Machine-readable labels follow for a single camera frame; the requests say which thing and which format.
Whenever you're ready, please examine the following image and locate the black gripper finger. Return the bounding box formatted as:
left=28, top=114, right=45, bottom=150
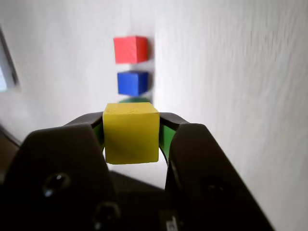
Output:
left=0, top=112, right=126, bottom=231
left=158, top=112, right=275, bottom=231

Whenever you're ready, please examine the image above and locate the red wooden cube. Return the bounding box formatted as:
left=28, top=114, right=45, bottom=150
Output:
left=113, top=36, right=149, bottom=64

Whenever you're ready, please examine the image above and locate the yellow wooden cube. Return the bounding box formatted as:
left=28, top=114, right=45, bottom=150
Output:
left=103, top=102, right=161, bottom=166

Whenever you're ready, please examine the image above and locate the blue wooden cube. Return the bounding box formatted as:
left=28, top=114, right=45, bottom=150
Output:
left=117, top=71, right=149, bottom=95

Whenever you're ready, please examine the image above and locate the green wooden cube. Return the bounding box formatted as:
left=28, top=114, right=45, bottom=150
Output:
left=117, top=97, right=152, bottom=104

